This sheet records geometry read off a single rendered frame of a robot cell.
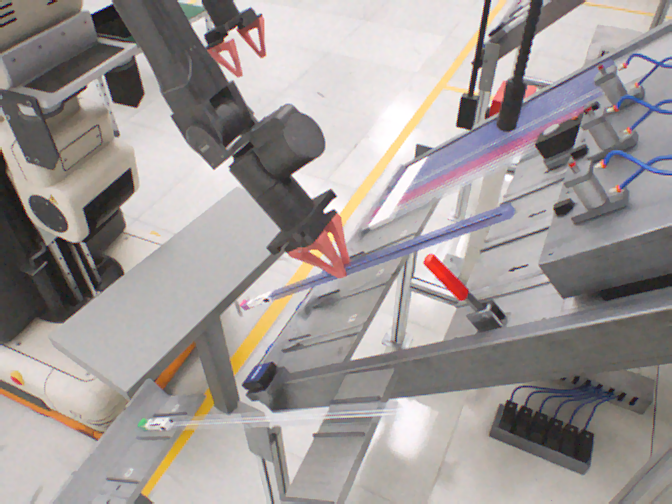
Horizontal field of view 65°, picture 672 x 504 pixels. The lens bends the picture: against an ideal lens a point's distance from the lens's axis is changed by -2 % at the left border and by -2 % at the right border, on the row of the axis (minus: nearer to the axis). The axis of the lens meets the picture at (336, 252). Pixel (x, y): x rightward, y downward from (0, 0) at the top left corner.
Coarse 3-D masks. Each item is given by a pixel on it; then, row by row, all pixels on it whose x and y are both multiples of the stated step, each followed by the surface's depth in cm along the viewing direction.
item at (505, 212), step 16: (496, 208) 56; (512, 208) 55; (464, 224) 58; (480, 224) 56; (416, 240) 63; (432, 240) 61; (448, 240) 60; (368, 256) 69; (384, 256) 66; (400, 256) 65; (352, 272) 71; (288, 288) 80; (304, 288) 78
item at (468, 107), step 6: (462, 96) 68; (474, 96) 68; (462, 102) 68; (468, 102) 68; (474, 102) 68; (462, 108) 69; (468, 108) 69; (474, 108) 68; (462, 114) 69; (468, 114) 69; (474, 114) 69; (456, 120) 70; (462, 120) 70; (468, 120) 70; (474, 120) 70; (462, 126) 71; (468, 126) 70
